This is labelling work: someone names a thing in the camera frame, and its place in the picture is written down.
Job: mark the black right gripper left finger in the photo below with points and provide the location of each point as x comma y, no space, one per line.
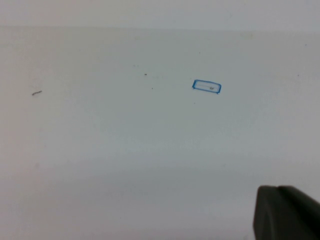
270,217

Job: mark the blue outlined rectangle mark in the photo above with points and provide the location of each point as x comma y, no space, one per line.
195,81

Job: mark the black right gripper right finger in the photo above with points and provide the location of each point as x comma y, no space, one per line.
307,217

